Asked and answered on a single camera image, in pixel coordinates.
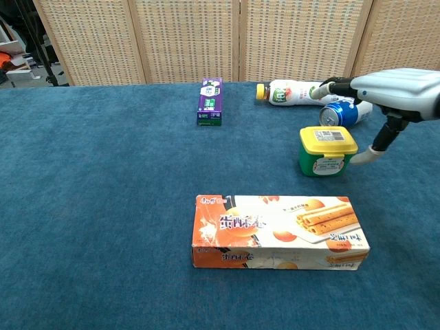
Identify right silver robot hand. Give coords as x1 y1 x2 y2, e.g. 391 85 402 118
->
311 68 440 166

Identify green yellow sponge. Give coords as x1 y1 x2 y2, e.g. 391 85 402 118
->
298 126 359 178

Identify blue and white can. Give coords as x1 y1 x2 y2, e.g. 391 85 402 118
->
318 98 374 127

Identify white bottle with yellow cap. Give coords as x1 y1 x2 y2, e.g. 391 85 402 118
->
256 78 344 106

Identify purple toothpaste box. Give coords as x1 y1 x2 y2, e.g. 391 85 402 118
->
196 77 223 127

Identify orange egg roll box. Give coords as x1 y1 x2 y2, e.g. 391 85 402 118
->
190 195 371 272

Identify wicker folding screen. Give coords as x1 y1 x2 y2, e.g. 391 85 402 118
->
32 0 440 87

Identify blue table cloth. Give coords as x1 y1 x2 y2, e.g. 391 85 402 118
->
0 80 440 330

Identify black tripod stand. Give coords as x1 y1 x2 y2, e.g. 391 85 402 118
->
13 0 60 87

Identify white cardboard boxes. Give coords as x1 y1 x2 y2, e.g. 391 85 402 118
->
0 40 36 80

